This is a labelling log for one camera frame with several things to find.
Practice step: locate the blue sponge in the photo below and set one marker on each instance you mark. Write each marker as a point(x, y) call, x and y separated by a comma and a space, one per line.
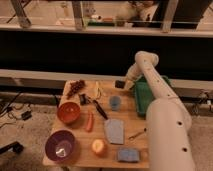
point(129, 155)

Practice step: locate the black handled knife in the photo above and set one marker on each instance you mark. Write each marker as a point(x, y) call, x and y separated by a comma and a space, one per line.
point(98, 108)

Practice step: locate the blue plastic cup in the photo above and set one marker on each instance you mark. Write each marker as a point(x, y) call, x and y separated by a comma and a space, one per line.
point(115, 102)

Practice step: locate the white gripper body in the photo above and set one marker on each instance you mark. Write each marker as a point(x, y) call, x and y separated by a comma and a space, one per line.
point(129, 83)

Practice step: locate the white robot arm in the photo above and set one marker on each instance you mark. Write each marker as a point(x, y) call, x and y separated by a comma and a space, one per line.
point(168, 120)

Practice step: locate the orange bowl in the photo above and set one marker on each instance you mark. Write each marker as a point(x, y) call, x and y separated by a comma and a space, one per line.
point(68, 112)

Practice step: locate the black power adapter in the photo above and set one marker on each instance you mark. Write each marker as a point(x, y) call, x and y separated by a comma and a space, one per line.
point(26, 115)

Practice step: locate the bunch of dark grapes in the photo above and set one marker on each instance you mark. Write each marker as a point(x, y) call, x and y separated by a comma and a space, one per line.
point(75, 87)

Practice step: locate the black eraser block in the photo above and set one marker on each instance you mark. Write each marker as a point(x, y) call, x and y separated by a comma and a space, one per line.
point(119, 84)

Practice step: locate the black binder clip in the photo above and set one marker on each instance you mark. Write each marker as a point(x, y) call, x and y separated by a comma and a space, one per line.
point(82, 98)

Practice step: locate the orange carrot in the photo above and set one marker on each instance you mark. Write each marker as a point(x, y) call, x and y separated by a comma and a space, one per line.
point(90, 122)

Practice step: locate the peach apple fruit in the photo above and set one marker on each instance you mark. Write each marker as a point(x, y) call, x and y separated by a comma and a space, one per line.
point(99, 147)

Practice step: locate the green plastic tray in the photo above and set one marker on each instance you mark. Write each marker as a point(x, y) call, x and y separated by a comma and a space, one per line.
point(143, 96)

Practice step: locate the grey folded cloth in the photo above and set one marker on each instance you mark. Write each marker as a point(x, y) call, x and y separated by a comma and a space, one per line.
point(114, 131)

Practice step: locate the purple bowl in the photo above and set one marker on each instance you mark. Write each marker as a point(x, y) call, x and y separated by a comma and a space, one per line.
point(60, 146)

